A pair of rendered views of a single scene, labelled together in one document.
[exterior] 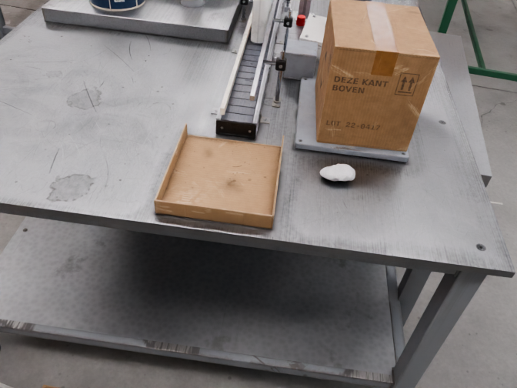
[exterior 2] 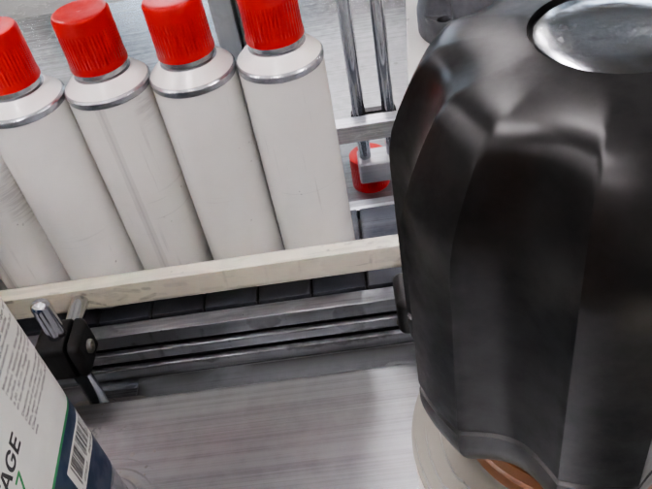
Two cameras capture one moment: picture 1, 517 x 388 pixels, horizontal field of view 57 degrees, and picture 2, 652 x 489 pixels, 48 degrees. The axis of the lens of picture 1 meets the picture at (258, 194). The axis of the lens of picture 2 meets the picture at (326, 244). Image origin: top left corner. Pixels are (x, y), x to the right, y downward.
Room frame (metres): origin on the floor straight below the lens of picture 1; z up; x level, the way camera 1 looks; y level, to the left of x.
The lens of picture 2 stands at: (1.86, 0.43, 1.24)
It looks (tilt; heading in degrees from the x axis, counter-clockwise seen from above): 42 degrees down; 273
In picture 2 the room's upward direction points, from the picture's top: 12 degrees counter-clockwise
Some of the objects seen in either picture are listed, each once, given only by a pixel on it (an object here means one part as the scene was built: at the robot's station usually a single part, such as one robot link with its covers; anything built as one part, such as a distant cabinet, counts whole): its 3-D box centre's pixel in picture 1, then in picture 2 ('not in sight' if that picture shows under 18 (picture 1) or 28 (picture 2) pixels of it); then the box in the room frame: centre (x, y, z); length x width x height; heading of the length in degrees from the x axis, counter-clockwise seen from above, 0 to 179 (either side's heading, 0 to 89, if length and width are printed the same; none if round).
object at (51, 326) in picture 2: not in sight; (82, 343); (2.04, 0.10, 0.89); 0.06 x 0.03 x 0.12; 87
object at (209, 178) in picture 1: (225, 171); not in sight; (0.87, 0.09, 0.85); 0.30 x 0.26 x 0.04; 177
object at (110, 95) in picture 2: not in sight; (138, 158); (1.98, 0.03, 0.98); 0.05 x 0.05 x 0.20
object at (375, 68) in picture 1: (368, 73); not in sight; (1.18, -0.26, 0.99); 0.30 x 0.24 x 0.27; 179
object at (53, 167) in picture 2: not in sight; (59, 175); (2.03, 0.03, 0.98); 0.05 x 0.05 x 0.20
